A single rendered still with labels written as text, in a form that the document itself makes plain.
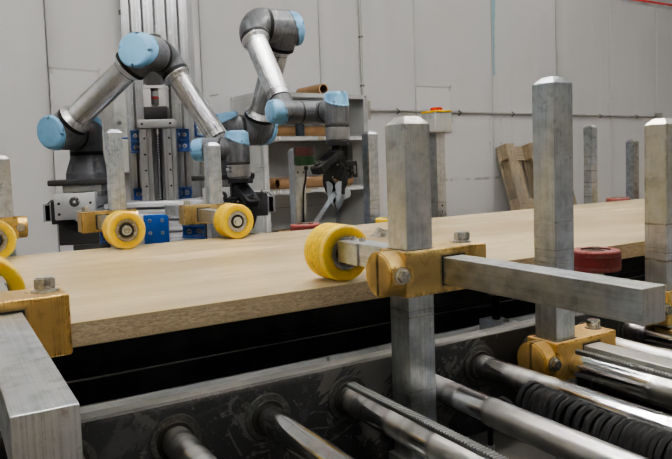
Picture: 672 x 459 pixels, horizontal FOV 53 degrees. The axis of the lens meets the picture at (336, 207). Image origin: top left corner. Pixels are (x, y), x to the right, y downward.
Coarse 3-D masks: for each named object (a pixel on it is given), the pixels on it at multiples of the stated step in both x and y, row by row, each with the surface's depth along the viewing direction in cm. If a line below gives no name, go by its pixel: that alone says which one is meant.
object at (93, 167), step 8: (72, 152) 240; (80, 152) 239; (88, 152) 240; (96, 152) 241; (72, 160) 240; (80, 160) 239; (88, 160) 239; (96, 160) 241; (104, 160) 246; (72, 168) 241; (80, 168) 238; (88, 168) 239; (96, 168) 241; (104, 168) 243; (72, 176) 238; (80, 176) 238; (88, 176) 238; (96, 176) 240; (104, 176) 243
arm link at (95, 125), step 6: (96, 120) 241; (90, 126) 239; (96, 126) 241; (90, 132) 238; (96, 132) 241; (90, 138) 238; (96, 138) 241; (102, 138) 246; (84, 144) 237; (90, 144) 240; (96, 144) 241; (102, 144) 245; (72, 150) 240; (78, 150) 239; (84, 150) 239; (90, 150) 240; (96, 150) 241; (102, 150) 245
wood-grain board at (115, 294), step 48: (192, 240) 153; (240, 240) 150; (288, 240) 147; (384, 240) 141; (432, 240) 138; (480, 240) 135; (528, 240) 132; (576, 240) 130; (624, 240) 127; (96, 288) 95; (144, 288) 94; (192, 288) 93; (240, 288) 91; (288, 288) 90; (336, 288) 91; (96, 336) 75
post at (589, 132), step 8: (584, 128) 252; (592, 128) 250; (584, 136) 252; (592, 136) 250; (584, 144) 253; (592, 144) 250; (584, 152) 253; (592, 152) 251; (584, 160) 253; (592, 160) 251; (584, 168) 253; (592, 168) 251; (584, 176) 253; (592, 176) 251; (584, 184) 254; (592, 184) 251; (584, 192) 254; (592, 192) 251; (584, 200) 254; (592, 200) 252
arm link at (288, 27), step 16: (272, 16) 225; (288, 16) 229; (272, 32) 226; (288, 32) 229; (304, 32) 233; (272, 48) 232; (288, 48) 233; (256, 96) 246; (256, 112) 248; (256, 128) 250; (272, 128) 254; (256, 144) 255
